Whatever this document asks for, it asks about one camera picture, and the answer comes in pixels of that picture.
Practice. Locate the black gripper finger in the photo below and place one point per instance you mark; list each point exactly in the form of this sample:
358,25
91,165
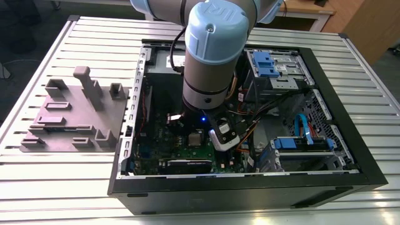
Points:
175,123

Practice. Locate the silver square CPU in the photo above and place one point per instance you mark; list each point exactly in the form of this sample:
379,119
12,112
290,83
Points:
195,139

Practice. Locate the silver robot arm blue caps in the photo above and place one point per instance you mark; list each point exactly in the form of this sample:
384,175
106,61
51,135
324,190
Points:
206,82

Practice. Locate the green motherboard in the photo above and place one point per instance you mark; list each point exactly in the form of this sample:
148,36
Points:
166,145

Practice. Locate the grey power supply unit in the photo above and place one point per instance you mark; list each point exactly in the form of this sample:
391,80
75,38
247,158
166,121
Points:
163,82

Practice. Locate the black graphics card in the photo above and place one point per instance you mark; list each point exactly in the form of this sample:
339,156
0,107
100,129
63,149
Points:
187,165

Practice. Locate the black RAM slot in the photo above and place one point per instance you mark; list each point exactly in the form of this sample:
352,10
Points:
226,157
220,158

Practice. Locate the grey metal drive cage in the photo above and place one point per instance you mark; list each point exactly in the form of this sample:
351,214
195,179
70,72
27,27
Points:
259,86

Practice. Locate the grey plastic parts rack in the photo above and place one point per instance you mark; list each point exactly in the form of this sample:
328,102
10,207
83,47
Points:
78,122

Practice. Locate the hard disk in blue carrier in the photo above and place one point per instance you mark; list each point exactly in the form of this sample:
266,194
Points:
287,143

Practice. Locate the grey metal disk bay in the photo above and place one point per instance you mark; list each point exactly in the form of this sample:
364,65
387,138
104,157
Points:
275,161

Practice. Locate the black open PC case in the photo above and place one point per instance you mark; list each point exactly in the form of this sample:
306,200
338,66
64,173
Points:
219,194

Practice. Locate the dark RAM stick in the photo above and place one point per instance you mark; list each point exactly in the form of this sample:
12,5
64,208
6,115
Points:
60,129

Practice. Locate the small black box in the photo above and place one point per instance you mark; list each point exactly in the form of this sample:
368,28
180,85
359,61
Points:
322,2

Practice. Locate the wooden cabinet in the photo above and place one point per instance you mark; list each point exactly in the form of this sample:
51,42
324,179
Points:
368,28

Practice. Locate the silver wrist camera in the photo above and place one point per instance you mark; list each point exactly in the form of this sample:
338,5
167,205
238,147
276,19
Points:
224,138

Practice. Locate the blue plastic drive bracket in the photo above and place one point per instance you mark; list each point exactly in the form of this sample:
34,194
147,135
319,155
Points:
263,58

